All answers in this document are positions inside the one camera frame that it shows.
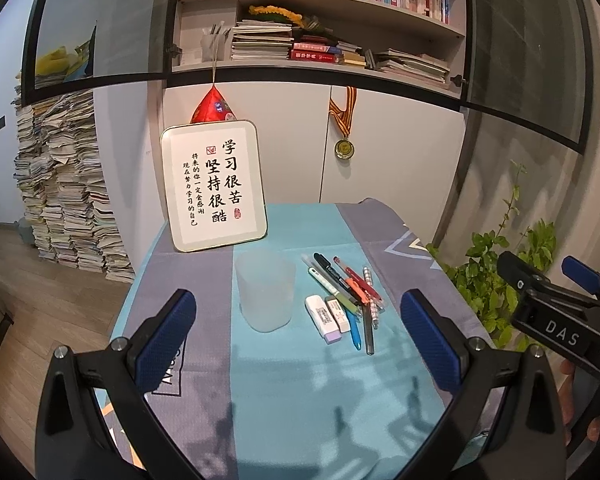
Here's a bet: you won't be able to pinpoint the red books stack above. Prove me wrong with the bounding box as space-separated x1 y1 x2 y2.
289 36 367 68

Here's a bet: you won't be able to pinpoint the gold medal with ribbon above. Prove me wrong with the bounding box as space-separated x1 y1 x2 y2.
328 87 358 160

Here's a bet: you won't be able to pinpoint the green white pen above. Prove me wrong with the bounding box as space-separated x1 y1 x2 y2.
308 266 362 316

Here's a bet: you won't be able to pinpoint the framed calligraphy sign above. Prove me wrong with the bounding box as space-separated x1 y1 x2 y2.
160 120 268 252

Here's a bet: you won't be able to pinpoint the person's right hand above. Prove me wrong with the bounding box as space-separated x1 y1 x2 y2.
558 360 600 443

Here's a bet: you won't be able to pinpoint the red capped pen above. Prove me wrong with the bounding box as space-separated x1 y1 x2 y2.
332 256 353 276

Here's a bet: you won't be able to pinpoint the yellow flowers on shelf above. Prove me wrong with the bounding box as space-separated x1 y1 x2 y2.
248 6 304 28

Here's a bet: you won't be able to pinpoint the white cup on shelf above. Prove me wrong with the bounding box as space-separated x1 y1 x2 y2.
200 21 233 62

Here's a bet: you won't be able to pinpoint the red patterned clear pen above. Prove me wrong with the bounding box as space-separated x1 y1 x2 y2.
363 266 379 330

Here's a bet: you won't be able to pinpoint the translucent plastic pen cup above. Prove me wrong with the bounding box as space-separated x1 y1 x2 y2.
235 249 296 333

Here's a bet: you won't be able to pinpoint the white clear pen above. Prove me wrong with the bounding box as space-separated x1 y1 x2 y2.
301 254 317 269

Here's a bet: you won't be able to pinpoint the black pen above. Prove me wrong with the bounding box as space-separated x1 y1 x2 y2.
313 252 363 307

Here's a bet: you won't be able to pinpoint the dark metal pen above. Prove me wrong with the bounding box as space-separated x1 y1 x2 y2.
362 306 375 356

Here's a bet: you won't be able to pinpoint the stacked magazines on shelf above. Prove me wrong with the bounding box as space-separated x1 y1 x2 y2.
230 20 294 61

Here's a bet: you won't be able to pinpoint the orange utility knife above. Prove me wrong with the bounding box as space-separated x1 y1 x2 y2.
350 269 384 308

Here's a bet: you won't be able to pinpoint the wall bookshelf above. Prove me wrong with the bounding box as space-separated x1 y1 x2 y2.
171 0 467 101

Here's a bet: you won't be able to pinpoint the blue pen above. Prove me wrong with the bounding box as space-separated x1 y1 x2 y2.
344 309 362 350

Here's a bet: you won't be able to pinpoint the red hanging ornament bag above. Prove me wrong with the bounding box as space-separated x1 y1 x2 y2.
190 84 236 124

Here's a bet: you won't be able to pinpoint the right magazine pile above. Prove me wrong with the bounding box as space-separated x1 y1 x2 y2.
375 49 450 84

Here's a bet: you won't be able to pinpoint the green potted plant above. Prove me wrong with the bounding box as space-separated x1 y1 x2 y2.
424 159 562 354

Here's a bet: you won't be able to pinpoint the white pink eraser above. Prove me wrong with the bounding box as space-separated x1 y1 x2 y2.
325 296 351 334

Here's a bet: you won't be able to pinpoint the black framed glass door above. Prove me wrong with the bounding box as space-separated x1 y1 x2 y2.
463 0 594 153

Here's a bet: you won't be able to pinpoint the tall paper stack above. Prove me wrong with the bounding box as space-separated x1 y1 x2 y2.
12 86 135 283

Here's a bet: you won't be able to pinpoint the white purple correction tape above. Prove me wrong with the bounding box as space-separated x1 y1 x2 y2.
304 295 341 344

